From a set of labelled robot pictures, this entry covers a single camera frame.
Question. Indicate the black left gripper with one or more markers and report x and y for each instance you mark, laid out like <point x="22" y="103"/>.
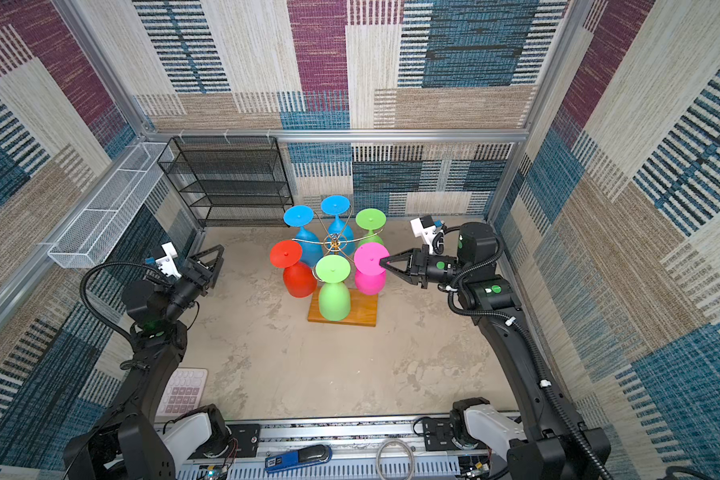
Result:
<point x="198" y="276"/>

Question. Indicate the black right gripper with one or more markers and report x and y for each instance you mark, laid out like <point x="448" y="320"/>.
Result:
<point x="417" y="267"/>

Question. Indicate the magenta wine glass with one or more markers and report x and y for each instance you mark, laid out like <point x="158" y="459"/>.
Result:
<point x="370" y="276"/>

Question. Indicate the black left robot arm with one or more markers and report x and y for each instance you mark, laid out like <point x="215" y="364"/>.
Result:
<point x="123" y="443"/>

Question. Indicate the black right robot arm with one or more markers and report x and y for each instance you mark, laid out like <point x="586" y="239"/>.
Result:
<point x="551" y="440"/>

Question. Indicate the back green wine glass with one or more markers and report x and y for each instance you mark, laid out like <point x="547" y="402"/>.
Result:
<point x="372" y="220"/>

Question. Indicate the green wine glass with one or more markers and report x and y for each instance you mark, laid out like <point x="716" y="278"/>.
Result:
<point x="372" y="220"/>
<point x="334" y="295"/>

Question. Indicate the wooden rack base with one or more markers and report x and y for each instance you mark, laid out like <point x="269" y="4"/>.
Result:
<point x="364" y="310"/>

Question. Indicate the back blue wine glass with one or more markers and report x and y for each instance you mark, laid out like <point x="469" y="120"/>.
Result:
<point x="340" y="235"/>

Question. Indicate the blue wine glass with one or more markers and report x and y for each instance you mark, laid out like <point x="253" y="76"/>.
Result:
<point x="300" y="216"/>
<point x="340" y="235"/>

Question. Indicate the front green wine glass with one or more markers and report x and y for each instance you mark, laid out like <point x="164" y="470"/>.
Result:
<point x="334" y="295"/>

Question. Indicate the red wine glass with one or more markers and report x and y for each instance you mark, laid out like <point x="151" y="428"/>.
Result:
<point x="298" y="277"/>

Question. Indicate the left blue wine glass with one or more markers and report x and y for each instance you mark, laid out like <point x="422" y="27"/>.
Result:
<point x="300" y="216"/>

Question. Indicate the black mesh shelf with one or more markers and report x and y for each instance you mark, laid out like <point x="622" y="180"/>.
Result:
<point x="229" y="181"/>

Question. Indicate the white pink calculator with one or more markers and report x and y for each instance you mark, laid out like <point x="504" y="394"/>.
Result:
<point x="183" y="393"/>

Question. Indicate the blue black stapler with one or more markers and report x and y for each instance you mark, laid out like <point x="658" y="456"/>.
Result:
<point x="298" y="459"/>

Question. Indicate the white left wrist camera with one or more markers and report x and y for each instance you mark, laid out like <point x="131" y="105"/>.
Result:
<point x="163" y="258"/>

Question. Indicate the gold wire glass rack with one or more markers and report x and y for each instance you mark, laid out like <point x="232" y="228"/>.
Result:
<point x="358" y="232"/>

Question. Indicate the white wire basket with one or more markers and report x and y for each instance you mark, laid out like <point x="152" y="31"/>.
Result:
<point x="94" y="232"/>

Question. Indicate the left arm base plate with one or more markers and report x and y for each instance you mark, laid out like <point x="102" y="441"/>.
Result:
<point x="243" y="441"/>

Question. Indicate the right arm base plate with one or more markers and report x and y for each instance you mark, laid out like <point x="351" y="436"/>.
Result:
<point x="437" y="434"/>

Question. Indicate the aluminium mounting rail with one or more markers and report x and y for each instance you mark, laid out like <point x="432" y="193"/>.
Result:
<point x="365" y="447"/>

